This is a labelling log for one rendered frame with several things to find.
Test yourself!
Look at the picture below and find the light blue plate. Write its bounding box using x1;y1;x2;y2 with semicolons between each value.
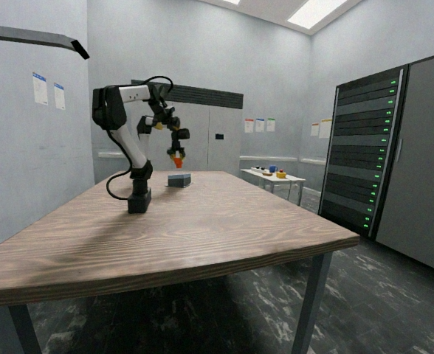
168;173;191;179

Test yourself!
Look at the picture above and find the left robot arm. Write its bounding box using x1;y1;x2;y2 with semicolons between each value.
137;116;190;162

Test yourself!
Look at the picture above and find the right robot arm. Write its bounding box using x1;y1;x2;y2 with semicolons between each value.
92;85;175;202

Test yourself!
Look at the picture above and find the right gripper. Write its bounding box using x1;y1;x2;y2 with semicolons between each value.
151;108;180;131

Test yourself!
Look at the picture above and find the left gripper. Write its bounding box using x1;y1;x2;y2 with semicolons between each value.
170;141;186;162

